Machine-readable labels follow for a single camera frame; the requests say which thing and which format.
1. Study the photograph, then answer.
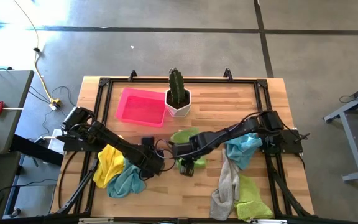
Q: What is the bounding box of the grey microfiber towel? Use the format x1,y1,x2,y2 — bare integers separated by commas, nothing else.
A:
209,148,241,221

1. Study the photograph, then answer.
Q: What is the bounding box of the pink plastic bin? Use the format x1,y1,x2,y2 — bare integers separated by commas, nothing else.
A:
115,87,167,128

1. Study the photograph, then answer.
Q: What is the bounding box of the teal microfiber towel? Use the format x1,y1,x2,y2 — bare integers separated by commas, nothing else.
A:
106,158,147,199

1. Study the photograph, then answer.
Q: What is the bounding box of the yellow microfiber towel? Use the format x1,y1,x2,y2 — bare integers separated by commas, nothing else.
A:
93,143,126,189

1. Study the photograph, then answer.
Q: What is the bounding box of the green cactus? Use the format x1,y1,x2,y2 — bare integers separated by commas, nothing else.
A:
168,67,188,106

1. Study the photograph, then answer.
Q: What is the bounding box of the grey metal table frame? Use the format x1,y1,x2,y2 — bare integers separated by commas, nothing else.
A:
323,79,358,183

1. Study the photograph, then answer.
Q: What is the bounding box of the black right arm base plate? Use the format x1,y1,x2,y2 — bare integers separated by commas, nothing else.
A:
258,129,311,156

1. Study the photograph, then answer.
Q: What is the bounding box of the black flat bar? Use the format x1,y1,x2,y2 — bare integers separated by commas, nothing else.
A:
11,134,65,166

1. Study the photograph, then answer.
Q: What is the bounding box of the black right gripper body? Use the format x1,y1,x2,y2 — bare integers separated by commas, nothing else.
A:
172,133,204,177

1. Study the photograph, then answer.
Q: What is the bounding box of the dark grey side table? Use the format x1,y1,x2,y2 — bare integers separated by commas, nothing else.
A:
0,70,35,156

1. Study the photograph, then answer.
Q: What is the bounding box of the light blue microfiber towel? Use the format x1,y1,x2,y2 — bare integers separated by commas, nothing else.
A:
224,133,264,171

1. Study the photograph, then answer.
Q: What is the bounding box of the white hexagonal plant pot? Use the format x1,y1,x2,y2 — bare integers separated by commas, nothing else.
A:
164,88,192,118

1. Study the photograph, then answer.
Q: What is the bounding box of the yellow extension cable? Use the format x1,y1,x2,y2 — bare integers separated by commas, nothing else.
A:
12,0,62,108

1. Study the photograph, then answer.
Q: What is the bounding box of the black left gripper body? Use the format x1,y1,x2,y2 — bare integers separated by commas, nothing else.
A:
140,136,167,180

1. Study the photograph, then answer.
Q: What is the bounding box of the white power supply box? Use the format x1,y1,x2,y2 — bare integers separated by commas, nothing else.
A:
47,128,67,155

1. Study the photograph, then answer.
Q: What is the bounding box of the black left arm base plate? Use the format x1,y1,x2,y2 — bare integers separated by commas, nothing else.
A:
56,126,107,154

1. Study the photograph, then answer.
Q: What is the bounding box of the silver metal bracket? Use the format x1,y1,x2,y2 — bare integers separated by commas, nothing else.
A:
78,217,114,223
252,218,287,224

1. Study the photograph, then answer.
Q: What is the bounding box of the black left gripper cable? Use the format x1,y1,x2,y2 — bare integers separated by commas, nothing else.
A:
153,138,177,174

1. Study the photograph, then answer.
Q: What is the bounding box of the lime green microfiber towel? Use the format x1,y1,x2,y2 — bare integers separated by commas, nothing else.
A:
233,174,275,222

